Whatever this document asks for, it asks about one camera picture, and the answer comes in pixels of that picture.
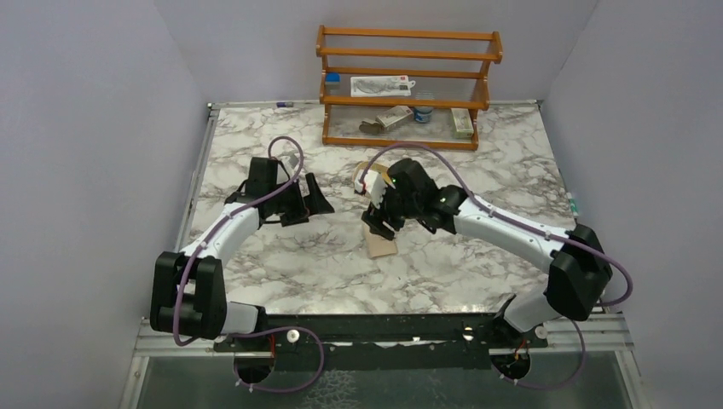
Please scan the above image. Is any blue grey eraser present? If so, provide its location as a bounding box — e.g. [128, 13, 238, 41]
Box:
[324, 72, 341, 95]

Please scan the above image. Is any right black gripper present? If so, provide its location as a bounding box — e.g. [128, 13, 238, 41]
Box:
[362, 178, 422, 239]

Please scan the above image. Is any white staples box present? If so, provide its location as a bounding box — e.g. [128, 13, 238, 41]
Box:
[376, 106, 414, 130]

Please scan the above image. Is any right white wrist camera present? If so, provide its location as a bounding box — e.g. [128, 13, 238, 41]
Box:
[354, 170, 390, 209]

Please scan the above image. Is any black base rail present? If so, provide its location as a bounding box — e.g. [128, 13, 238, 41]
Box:
[213, 313, 548, 372]

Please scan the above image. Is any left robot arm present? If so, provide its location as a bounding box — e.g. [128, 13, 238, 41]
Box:
[149, 157, 334, 350]

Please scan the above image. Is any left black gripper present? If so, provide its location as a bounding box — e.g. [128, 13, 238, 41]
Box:
[268, 171, 334, 225]

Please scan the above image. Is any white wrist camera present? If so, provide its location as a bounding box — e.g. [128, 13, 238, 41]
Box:
[278, 153, 299, 177]
[354, 170, 390, 209]

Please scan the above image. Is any packaged protractor set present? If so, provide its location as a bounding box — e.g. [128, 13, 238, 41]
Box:
[350, 75, 416, 97]

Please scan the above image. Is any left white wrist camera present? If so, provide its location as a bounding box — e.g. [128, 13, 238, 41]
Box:
[278, 153, 299, 177]

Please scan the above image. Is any green white small box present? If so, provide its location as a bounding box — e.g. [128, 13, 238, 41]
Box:
[450, 108, 476, 139]

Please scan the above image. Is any beige oval tray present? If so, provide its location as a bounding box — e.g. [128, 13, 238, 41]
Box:
[352, 161, 391, 193]

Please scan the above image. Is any orange wooden shelf rack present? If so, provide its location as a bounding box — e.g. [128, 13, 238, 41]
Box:
[315, 25, 504, 151]

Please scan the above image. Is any beige leather card holder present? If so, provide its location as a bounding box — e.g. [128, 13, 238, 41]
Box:
[363, 225, 398, 259]

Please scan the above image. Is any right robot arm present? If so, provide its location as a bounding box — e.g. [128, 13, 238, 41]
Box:
[354, 158, 612, 347]

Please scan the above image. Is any blue lidded small jar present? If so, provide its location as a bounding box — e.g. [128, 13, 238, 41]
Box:
[413, 106, 434, 124]

